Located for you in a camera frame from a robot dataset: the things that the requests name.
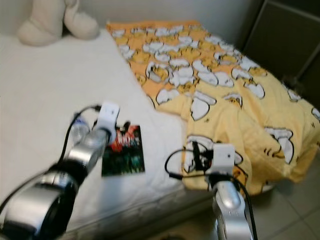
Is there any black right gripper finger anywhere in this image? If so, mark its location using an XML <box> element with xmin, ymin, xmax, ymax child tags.
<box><xmin>190</xmin><ymin>141</ymin><xmax>202</xmax><ymax>171</ymax></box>

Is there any dark cover book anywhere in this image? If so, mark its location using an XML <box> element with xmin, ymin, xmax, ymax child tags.
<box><xmin>101</xmin><ymin>124</ymin><xmax>146</xmax><ymax>177</ymax></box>

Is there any yellow cartoon egg blanket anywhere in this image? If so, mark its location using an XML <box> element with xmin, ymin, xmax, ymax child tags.
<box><xmin>105</xmin><ymin>20</ymin><xmax>320</xmax><ymax>196</ymax></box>

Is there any white quilted mattress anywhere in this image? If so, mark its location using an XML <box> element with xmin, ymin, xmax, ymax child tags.
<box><xmin>0</xmin><ymin>29</ymin><xmax>216</xmax><ymax>240</ymax></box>

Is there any beige plush toy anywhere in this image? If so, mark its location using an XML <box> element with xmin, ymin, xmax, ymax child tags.
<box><xmin>16</xmin><ymin>0</ymin><xmax>100</xmax><ymax>47</ymax></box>

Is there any dark cabinet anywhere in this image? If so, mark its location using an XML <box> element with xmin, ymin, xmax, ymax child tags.
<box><xmin>240</xmin><ymin>0</ymin><xmax>320</xmax><ymax>108</ymax></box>

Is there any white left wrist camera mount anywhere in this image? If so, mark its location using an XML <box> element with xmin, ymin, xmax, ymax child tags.
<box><xmin>99</xmin><ymin>101</ymin><xmax>121</xmax><ymax>132</ymax></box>

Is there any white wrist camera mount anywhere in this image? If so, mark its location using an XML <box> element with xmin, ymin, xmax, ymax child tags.
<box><xmin>99</xmin><ymin>101</ymin><xmax>121</xmax><ymax>132</ymax></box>
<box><xmin>211</xmin><ymin>143</ymin><xmax>237</xmax><ymax>176</ymax></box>

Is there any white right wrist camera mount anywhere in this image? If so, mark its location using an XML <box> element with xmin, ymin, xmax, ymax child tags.
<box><xmin>211</xmin><ymin>143</ymin><xmax>237</xmax><ymax>176</ymax></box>

